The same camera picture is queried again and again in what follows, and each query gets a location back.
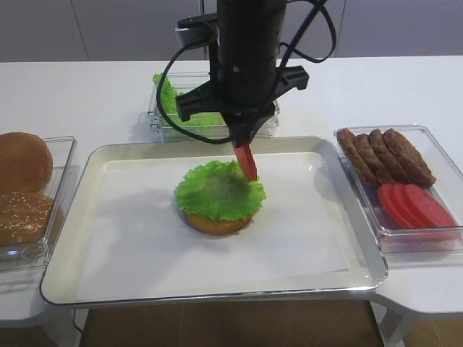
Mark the clear bun bin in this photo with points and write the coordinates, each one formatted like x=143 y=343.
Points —
x=61 y=187

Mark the bottom burger bun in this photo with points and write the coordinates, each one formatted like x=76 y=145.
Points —
x=216 y=227

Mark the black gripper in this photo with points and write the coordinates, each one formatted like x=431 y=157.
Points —
x=243 y=78

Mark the red tomato slice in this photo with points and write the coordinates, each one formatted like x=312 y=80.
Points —
x=395 y=212
x=246 y=161
x=409 y=218
x=427 y=208

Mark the white paper tray liner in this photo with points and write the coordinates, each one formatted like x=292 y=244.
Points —
x=140 y=245

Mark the brown beef patty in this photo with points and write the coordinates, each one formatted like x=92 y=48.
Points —
x=345 y=139
x=386 y=157
x=365 y=149
x=409 y=158

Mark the green lettuce leaf in bin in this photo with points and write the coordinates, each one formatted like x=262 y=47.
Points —
x=176 y=85

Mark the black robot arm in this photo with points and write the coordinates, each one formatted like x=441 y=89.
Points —
x=257 y=20

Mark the plain brown bun top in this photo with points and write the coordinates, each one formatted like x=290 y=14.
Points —
x=26 y=162

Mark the clear patty and tomato bin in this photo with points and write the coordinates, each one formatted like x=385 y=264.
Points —
x=447 y=190

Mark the sesame seed bun top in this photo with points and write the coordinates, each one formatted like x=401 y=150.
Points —
x=26 y=218

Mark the green lettuce leaf on bun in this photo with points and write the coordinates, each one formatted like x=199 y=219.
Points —
x=219 y=191

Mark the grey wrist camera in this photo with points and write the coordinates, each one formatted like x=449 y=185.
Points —
x=200 y=30

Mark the clear lettuce and cheese bin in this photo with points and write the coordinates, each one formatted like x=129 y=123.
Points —
x=165 y=132

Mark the silver metal serving tray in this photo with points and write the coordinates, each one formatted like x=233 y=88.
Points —
x=368 y=269

